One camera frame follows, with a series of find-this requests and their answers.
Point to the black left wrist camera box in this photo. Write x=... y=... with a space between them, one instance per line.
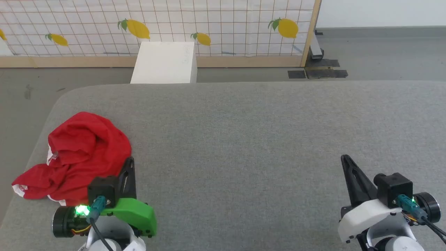
x=101 y=190

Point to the small black floor tape patch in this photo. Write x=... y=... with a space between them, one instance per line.
x=296 y=74

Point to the long black floor tape patch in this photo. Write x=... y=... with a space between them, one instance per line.
x=327 y=73

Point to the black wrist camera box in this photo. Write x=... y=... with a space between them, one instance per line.
x=393 y=188
x=101 y=190

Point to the grey fabric sofa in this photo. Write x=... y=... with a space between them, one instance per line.
x=244 y=146

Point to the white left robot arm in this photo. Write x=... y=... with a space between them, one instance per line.
x=108 y=240

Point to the red cloth garment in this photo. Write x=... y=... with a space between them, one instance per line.
x=83 y=150

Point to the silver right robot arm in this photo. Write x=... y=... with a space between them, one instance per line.
x=393 y=242

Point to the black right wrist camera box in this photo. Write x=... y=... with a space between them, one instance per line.
x=393 y=188

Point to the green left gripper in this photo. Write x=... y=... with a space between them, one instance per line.
x=136 y=212

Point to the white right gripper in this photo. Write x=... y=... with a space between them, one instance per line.
x=366 y=216

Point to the white rectangular box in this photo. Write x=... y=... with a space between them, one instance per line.
x=163 y=62

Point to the lemon print partition screen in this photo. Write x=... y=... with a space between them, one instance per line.
x=216 y=21

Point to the metal partition foot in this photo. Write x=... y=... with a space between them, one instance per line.
x=315 y=48

